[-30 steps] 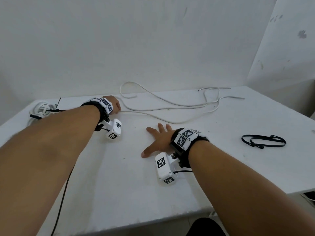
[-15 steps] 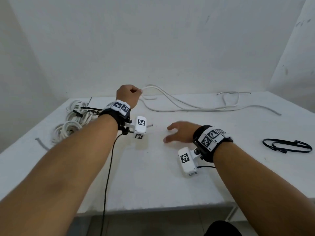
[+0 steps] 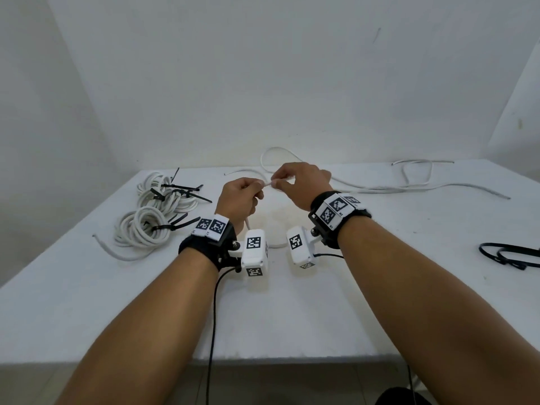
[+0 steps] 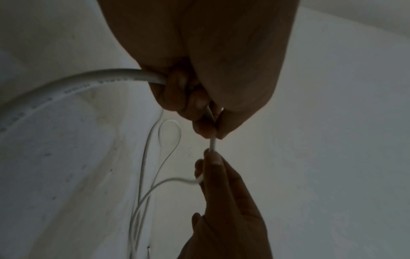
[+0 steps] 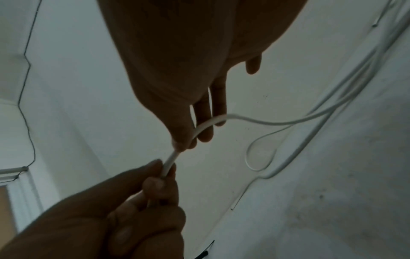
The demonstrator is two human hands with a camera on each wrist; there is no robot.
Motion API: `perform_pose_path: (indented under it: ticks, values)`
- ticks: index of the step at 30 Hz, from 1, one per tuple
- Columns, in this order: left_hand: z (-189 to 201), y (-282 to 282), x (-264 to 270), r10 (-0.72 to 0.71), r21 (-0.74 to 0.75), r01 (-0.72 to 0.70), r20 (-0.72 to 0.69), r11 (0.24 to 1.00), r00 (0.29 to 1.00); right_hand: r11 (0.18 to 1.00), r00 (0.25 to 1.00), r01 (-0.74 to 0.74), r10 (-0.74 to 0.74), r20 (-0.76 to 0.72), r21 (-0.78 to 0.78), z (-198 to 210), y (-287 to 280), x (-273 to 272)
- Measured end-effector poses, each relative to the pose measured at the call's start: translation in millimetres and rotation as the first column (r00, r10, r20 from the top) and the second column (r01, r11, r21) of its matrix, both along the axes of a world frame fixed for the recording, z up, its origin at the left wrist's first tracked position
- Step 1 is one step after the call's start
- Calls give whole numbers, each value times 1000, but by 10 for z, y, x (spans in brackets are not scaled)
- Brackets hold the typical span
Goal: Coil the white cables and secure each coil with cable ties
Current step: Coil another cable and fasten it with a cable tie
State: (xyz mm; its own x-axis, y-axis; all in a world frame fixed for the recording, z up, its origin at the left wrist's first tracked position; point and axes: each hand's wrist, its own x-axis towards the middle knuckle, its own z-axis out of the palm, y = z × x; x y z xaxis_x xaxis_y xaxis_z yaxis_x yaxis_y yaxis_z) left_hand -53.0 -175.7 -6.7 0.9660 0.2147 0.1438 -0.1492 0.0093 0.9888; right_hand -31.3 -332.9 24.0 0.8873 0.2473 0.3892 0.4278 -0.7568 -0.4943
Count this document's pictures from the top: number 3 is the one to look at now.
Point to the person's left hand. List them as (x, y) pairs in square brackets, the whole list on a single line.
[(235, 202)]

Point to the person's right hand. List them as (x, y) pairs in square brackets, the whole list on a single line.
[(306, 183)]

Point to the person's right thumb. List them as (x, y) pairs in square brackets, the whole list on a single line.
[(282, 186)]

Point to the person's left fingers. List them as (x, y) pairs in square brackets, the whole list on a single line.
[(252, 185)]

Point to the person's left forearm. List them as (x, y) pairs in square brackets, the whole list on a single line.
[(139, 333)]

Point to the person's right forearm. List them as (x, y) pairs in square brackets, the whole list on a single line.
[(434, 316)]

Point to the looped black zip tie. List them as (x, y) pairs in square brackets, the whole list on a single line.
[(512, 262), (506, 247)]

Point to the black round object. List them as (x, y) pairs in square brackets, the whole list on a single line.
[(400, 397)]

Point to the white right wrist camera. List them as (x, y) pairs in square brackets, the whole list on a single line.
[(300, 246)]

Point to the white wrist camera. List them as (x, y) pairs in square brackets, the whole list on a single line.
[(300, 246), (254, 253)]

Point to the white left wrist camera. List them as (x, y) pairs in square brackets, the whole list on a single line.
[(254, 253)]

